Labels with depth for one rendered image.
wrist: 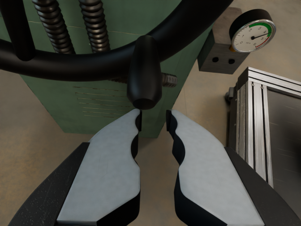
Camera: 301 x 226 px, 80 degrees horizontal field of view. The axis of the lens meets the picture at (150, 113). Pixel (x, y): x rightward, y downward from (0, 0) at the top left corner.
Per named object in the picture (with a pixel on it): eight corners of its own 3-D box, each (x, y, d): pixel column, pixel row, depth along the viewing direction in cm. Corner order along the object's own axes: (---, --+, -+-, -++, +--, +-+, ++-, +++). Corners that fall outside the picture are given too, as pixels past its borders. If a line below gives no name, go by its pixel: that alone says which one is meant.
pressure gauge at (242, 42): (219, 59, 33) (246, 17, 25) (216, 44, 34) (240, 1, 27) (251, 63, 33) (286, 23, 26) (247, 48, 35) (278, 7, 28)
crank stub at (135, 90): (117, 104, 12) (145, 90, 10) (123, 41, 15) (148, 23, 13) (142, 117, 14) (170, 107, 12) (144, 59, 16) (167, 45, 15)
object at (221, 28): (198, 72, 40) (215, 43, 33) (193, 34, 46) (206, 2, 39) (234, 76, 41) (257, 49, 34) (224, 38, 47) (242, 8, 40)
